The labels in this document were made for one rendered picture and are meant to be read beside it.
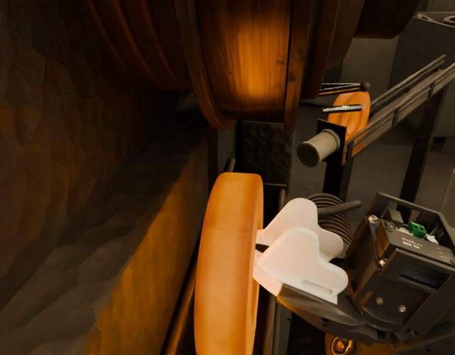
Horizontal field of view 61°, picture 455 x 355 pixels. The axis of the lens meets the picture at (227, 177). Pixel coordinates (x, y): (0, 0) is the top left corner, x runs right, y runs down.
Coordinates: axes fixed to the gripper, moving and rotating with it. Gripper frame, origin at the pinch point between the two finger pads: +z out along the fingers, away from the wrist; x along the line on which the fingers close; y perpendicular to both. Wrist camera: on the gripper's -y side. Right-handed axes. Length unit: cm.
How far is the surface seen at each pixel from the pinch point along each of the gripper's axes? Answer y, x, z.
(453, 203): -26, -80, -62
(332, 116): -8, -64, -16
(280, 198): -11.9, -28.7, -6.3
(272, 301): -12.1, -7.6, -6.6
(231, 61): 13.2, -2.0, 4.8
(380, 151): -67, -211, -84
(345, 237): -27, -46, -26
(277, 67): 13.8, -2.2, 1.9
